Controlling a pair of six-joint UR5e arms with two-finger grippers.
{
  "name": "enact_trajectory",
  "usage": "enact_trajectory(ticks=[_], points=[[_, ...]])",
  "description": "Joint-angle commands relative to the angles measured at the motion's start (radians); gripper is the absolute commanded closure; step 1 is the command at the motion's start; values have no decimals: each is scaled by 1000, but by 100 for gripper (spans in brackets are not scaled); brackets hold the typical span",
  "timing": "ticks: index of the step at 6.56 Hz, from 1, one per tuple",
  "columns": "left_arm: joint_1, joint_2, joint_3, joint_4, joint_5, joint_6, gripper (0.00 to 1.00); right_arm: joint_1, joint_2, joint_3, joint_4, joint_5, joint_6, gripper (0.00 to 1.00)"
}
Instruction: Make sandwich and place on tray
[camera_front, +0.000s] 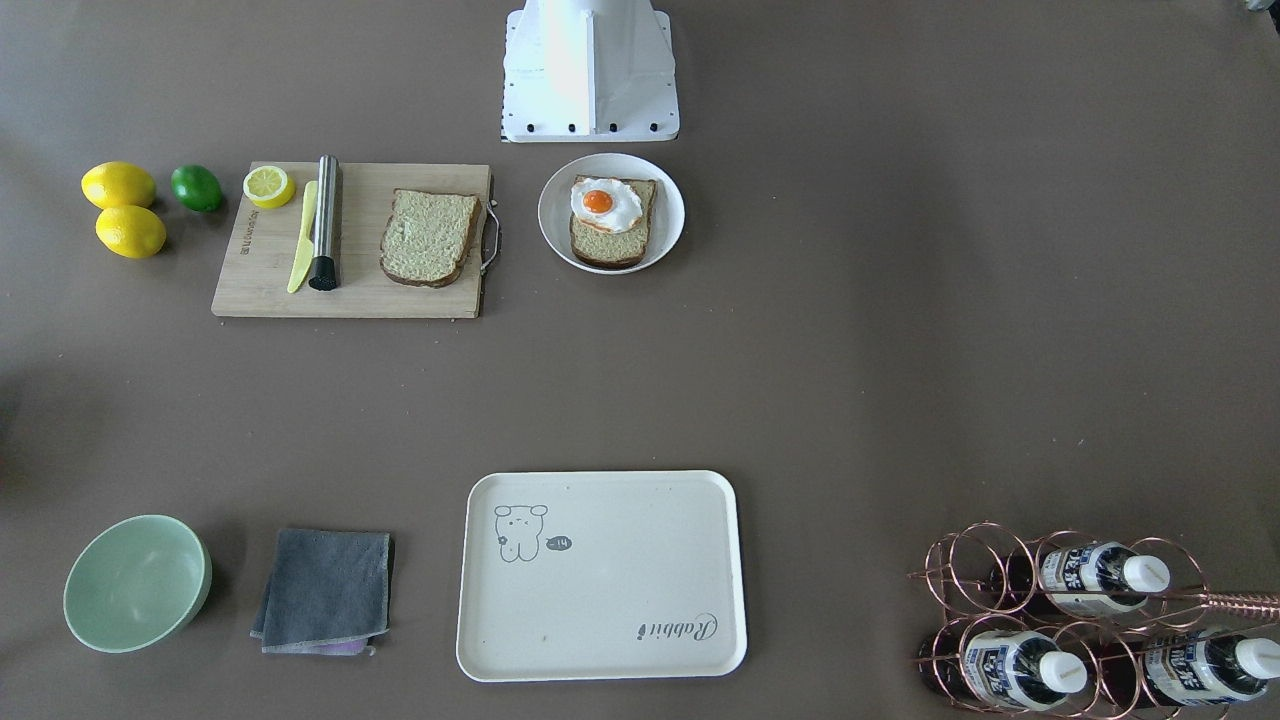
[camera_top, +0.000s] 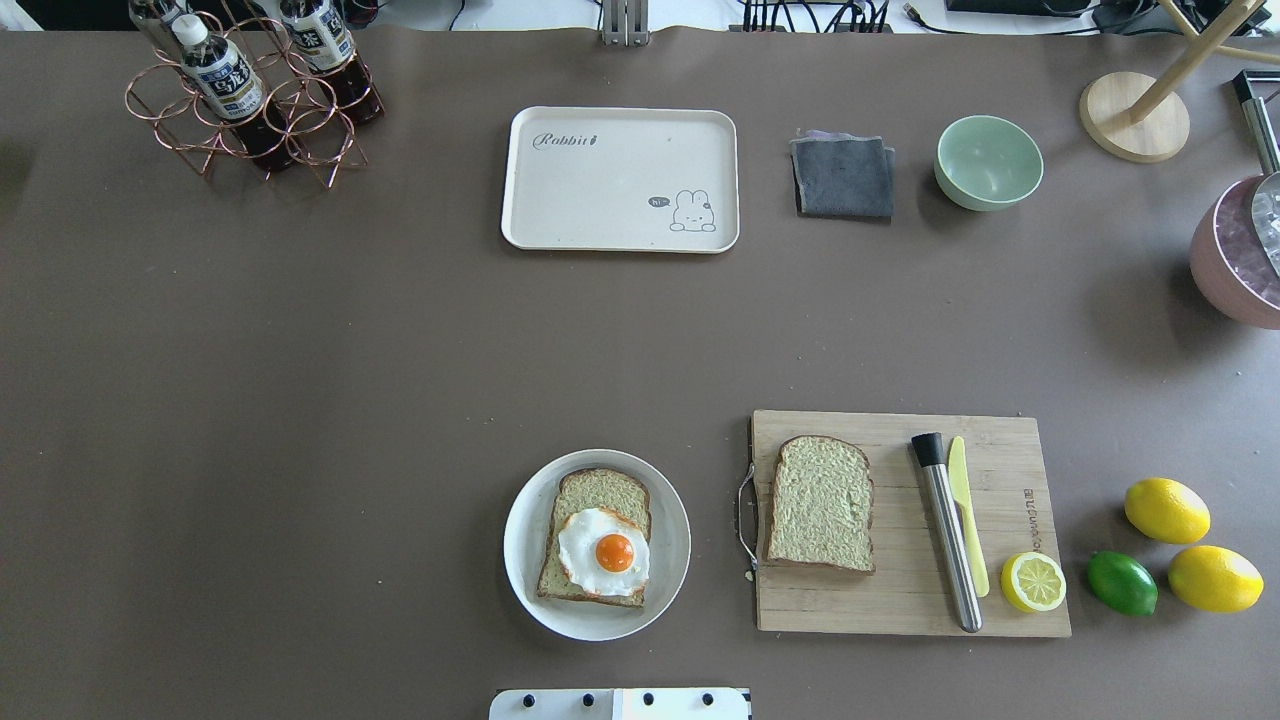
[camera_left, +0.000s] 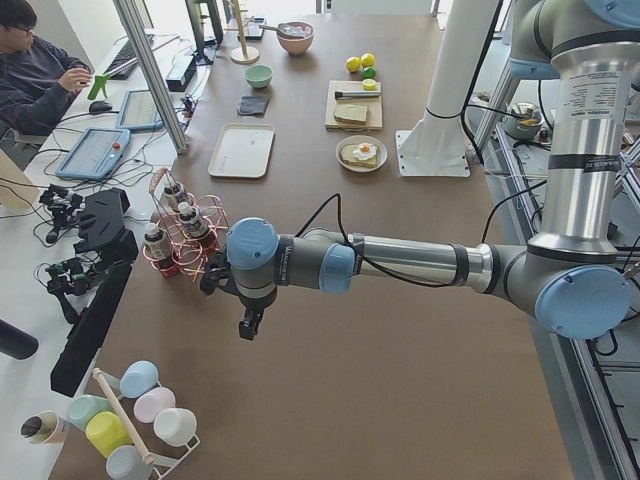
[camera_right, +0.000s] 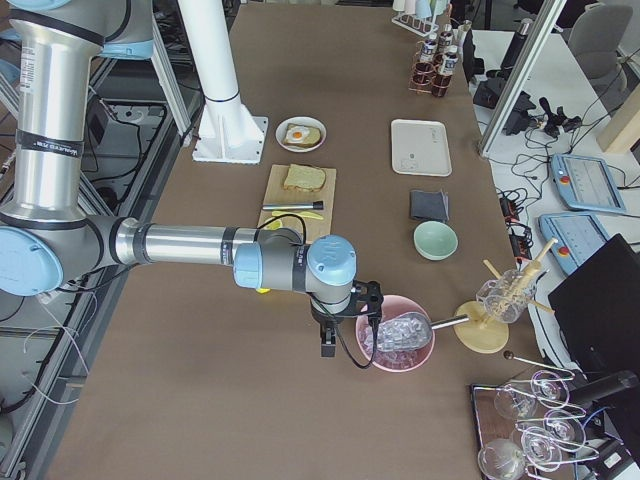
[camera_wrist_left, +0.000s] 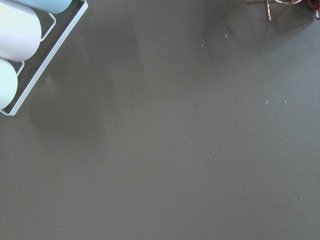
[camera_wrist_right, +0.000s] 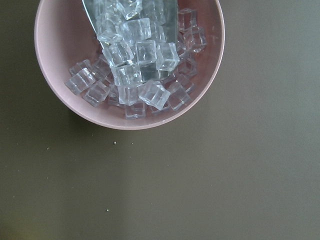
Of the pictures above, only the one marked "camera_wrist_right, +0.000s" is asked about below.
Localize clear plastic ice cubes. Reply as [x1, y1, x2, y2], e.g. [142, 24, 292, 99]
[65, 0, 207, 120]

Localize metal ice scoop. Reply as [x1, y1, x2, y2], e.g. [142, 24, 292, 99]
[82, 0, 178, 82]

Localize pink bowl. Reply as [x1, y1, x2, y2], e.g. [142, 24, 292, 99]
[34, 0, 225, 130]

